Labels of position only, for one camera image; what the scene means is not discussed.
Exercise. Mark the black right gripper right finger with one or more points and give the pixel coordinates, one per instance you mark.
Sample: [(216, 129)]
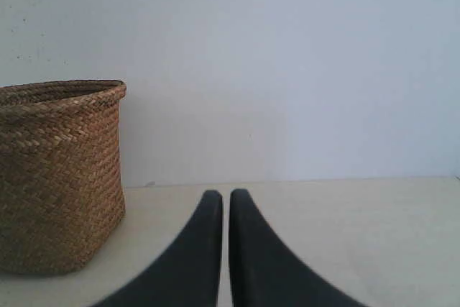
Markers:
[(264, 271)]

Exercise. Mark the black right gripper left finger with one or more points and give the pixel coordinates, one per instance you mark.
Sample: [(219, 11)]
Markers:
[(187, 273)]

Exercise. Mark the woven brown wicker basket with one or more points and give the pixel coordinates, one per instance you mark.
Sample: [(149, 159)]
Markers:
[(61, 193)]

